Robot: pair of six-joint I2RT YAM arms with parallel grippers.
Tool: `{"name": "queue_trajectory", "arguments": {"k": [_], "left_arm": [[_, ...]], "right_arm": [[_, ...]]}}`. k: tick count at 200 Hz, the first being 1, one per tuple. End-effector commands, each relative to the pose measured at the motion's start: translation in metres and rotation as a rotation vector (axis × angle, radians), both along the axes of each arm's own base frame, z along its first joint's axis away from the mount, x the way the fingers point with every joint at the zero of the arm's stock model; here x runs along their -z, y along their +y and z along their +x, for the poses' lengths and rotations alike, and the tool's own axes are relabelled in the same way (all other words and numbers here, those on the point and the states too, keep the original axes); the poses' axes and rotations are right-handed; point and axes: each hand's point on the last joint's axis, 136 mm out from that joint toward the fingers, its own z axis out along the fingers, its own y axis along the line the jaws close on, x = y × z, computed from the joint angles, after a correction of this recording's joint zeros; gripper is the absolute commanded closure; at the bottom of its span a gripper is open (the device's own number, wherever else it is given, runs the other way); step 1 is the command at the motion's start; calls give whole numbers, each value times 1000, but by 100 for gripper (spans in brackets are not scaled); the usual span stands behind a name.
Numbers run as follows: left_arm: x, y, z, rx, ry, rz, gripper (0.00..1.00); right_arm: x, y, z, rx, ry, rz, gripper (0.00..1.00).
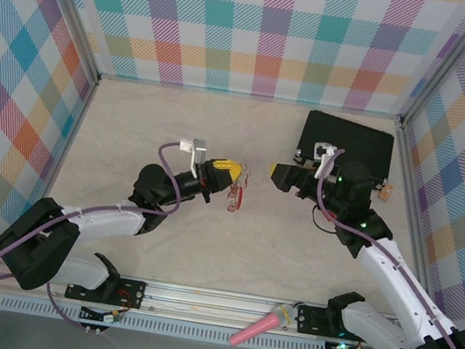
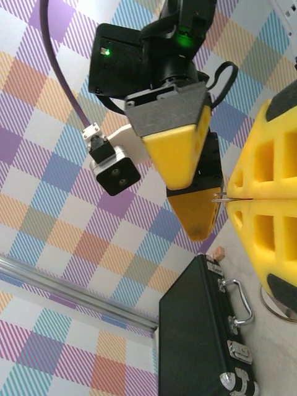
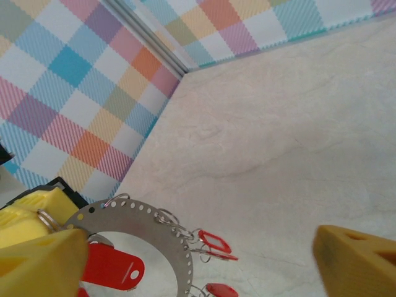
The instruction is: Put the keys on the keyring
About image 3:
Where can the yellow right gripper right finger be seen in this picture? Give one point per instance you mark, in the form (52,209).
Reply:
(359,266)

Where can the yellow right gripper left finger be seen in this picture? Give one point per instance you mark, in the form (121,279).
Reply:
(40,266)

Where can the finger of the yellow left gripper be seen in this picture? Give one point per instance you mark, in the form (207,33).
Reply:
(52,204)
(21,229)

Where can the key with red tag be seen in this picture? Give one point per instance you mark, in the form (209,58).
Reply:
(111,266)

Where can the metal keyring plate red tags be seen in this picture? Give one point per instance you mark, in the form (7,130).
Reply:
(145,216)

